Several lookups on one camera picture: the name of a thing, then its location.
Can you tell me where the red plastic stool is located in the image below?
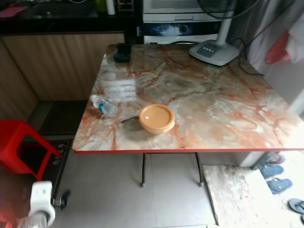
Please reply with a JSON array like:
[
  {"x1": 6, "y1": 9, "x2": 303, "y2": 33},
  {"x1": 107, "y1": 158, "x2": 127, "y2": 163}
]
[{"x1": 0, "y1": 120, "x2": 61, "y2": 174}]

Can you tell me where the black printed floor mat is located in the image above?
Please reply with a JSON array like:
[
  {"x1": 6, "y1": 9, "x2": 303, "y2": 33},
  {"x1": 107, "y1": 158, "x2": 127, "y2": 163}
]
[{"x1": 47, "y1": 139, "x2": 73, "y2": 190}]

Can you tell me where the wooden cabinet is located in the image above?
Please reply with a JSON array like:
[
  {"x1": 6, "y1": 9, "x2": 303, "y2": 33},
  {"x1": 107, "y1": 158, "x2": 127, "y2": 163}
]
[{"x1": 0, "y1": 32, "x2": 125, "y2": 122}]

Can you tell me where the pink flat item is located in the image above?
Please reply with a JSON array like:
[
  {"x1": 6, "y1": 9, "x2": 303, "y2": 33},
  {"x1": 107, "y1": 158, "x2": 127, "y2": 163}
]
[{"x1": 0, "y1": 6, "x2": 28, "y2": 19}]

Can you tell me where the clear plastic water bottle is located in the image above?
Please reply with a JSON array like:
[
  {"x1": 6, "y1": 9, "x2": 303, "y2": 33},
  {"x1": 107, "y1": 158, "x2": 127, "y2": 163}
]
[{"x1": 89, "y1": 95, "x2": 118, "y2": 117}]

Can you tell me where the black countertop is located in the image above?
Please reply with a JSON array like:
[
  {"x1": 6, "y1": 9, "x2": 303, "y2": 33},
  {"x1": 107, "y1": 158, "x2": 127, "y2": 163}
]
[{"x1": 0, "y1": 0, "x2": 143, "y2": 35}]

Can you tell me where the small black box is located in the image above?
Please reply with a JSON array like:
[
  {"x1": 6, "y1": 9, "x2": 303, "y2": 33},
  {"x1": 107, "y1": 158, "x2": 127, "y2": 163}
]
[{"x1": 114, "y1": 44, "x2": 133, "y2": 63}]

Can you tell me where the green bottle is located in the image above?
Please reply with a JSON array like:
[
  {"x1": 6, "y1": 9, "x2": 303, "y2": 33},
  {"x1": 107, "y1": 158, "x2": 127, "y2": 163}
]
[{"x1": 96, "y1": 0, "x2": 108, "y2": 12}]

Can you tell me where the white bottle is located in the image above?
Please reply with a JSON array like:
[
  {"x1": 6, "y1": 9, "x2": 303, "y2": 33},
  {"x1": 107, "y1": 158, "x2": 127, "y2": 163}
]
[{"x1": 106, "y1": 0, "x2": 117, "y2": 16}]

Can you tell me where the white washing machine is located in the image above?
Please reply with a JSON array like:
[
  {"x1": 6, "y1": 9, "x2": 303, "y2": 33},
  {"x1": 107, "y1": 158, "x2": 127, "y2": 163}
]
[{"x1": 142, "y1": 0, "x2": 224, "y2": 46}]

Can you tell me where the white table fan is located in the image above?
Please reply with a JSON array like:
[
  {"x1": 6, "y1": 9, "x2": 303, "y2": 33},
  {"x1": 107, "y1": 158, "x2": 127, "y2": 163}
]
[{"x1": 189, "y1": 0, "x2": 264, "y2": 67}]

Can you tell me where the beige floor mat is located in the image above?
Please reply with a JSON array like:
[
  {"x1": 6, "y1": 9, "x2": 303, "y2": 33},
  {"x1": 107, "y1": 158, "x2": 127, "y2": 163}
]
[{"x1": 201, "y1": 164, "x2": 271, "y2": 226}]

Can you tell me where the white hanging cloth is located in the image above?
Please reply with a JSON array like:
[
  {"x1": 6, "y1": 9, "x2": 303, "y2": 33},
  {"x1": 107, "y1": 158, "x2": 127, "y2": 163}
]
[{"x1": 228, "y1": 0, "x2": 304, "y2": 76}]

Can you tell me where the purple slipper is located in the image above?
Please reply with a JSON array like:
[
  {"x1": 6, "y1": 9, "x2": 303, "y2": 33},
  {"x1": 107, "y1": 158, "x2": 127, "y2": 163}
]
[{"x1": 266, "y1": 153, "x2": 285, "y2": 166}]

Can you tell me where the red hanging cloth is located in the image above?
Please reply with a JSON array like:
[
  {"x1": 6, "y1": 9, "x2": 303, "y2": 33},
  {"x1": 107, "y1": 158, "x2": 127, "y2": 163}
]
[{"x1": 265, "y1": 29, "x2": 290, "y2": 65}]

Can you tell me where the black fan cable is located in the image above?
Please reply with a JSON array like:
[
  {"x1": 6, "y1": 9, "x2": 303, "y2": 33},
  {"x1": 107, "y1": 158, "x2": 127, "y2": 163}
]
[{"x1": 233, "y1": 2, "x2": 304, "y2": 76}]

